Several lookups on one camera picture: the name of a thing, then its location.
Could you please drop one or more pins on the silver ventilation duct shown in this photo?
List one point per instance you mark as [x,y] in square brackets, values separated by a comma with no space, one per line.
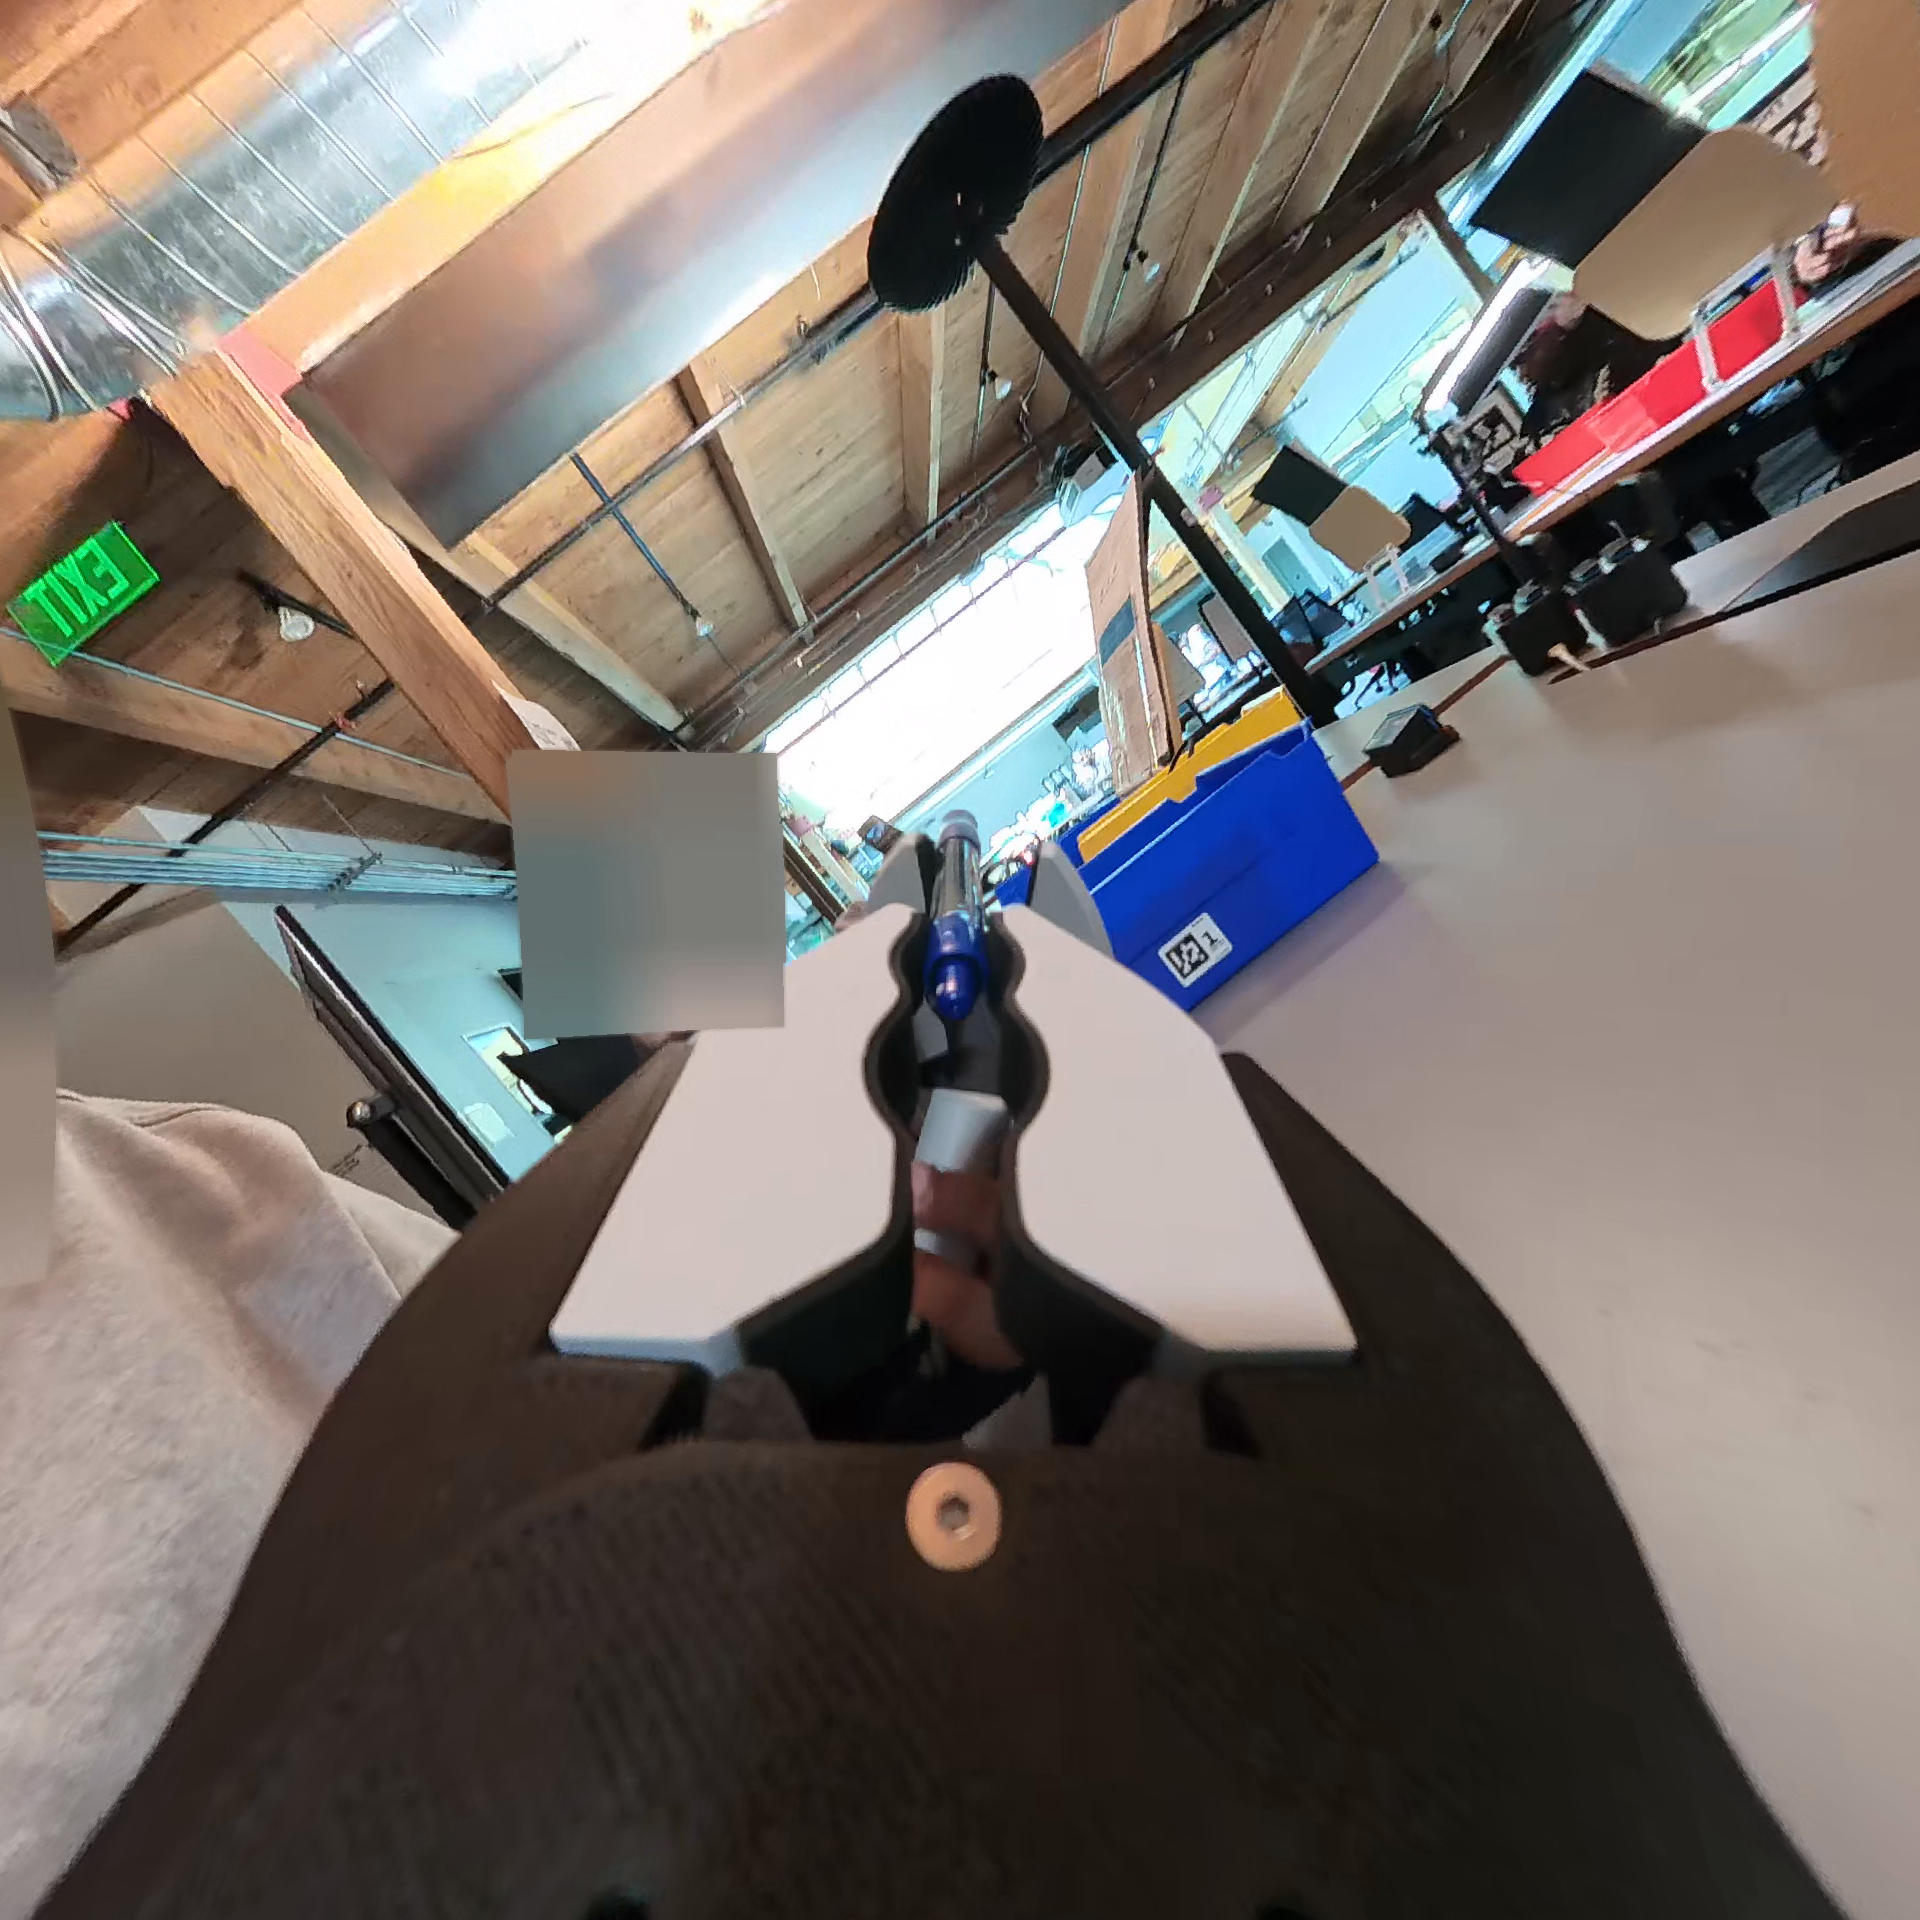
[224,224]

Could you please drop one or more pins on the wooden post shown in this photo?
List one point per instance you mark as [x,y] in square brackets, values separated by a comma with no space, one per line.
[375,570]

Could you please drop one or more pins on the wooden workbench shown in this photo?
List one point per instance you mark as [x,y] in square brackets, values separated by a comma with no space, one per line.
[1725,434]

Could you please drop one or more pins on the small marker sign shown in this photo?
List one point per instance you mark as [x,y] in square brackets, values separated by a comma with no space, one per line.
[1484,434]

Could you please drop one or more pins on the person's grey sweatshirt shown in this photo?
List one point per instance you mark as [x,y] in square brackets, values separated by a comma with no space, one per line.
[182,1425]

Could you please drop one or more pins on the white monitor light bar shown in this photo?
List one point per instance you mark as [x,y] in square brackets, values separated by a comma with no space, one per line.
[1484,346]

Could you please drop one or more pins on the red plastic bin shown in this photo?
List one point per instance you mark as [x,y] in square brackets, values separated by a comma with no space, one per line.
[1606,428]
[1746,330]

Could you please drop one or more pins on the blue labelled plastic bin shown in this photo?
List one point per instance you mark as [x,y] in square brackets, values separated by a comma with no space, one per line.
[1245,869]

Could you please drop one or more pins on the grey desk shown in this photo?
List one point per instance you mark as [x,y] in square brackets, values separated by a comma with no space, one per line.
[1576,1124]

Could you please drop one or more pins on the person's left hand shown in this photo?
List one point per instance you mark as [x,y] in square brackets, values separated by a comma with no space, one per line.
[968,1320]

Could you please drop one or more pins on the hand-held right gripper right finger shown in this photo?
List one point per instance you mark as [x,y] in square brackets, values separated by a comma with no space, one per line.
[1172,1184]

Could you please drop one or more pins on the small black box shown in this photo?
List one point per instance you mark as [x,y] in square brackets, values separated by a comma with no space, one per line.
[1410,743]

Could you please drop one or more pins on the yellow plastic bin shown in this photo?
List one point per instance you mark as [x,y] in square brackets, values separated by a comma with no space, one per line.
[1184,780]

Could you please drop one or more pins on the black desk mat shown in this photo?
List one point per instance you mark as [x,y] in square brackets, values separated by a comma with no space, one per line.
[1829,563]

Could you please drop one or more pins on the blue ballpoint pen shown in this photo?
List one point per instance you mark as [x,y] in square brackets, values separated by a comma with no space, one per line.
[954,961]

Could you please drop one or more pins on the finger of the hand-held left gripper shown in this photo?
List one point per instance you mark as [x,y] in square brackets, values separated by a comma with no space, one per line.
[1060,901]
[902,869]

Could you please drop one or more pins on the paper notice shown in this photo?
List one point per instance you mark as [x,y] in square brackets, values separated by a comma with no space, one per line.
[543,722]

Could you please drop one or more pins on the green exit sign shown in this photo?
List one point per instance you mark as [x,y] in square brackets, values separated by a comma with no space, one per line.
[82,594]

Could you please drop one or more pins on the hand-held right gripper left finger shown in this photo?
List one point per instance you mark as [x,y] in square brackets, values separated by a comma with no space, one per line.
[734,1184]

